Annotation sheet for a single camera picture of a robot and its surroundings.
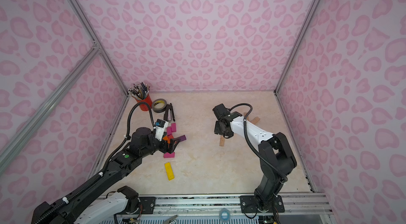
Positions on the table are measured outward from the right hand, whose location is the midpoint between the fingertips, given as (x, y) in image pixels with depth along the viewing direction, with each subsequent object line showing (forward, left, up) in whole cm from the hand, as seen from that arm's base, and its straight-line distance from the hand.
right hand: (219, 130), depth 91 cm
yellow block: (-21, +26, -7) cm, 34 cm away
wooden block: (-3, -2, -8) cm, 8 cm away
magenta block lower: (-13, +28, -6) cm, 31 cm away
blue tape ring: (-37, -2, -8) cm, 38 cm away
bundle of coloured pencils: (+23, +50, +9) cm, 55 cm away
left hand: (-10, +22, +9) cm, 25 cm away
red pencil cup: (+20, +51, -3) cm, 54 cm away
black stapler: (+22, +34, -6) cm, 41 cm away
